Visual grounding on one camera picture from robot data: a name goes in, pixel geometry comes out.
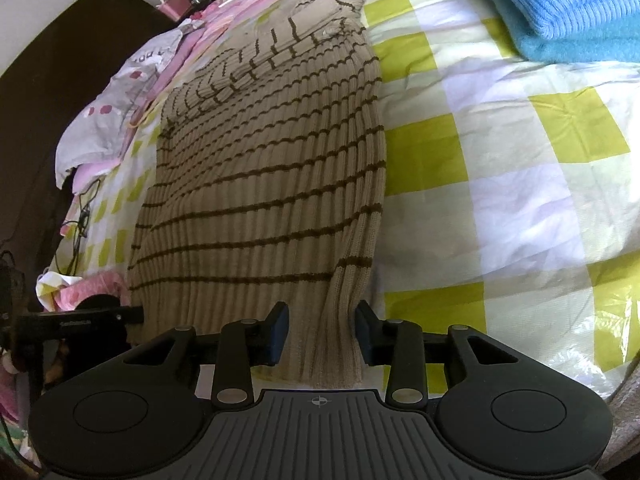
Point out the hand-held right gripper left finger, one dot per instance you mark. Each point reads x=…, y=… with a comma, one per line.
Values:
x=280, y=332

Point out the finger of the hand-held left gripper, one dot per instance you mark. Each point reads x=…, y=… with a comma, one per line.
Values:
x=85, y=321

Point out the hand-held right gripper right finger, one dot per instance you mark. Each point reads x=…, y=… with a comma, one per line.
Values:
x=364, y=332

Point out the beige striped knit sweater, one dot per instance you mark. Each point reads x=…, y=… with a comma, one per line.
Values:
x=265, y=200

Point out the pink fluffy blanket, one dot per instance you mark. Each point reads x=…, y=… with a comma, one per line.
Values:
x=95, y=287

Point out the yellow white checked bedsheet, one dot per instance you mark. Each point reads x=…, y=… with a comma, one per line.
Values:
x=500, y=170

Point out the white pink-dotted cloth bag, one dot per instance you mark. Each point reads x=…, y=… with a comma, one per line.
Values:
x=110, y=105

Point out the pink box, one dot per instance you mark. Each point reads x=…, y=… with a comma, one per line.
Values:
x=176, y=0

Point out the blue folded knit sweater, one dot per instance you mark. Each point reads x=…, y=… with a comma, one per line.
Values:
x=565, y=7

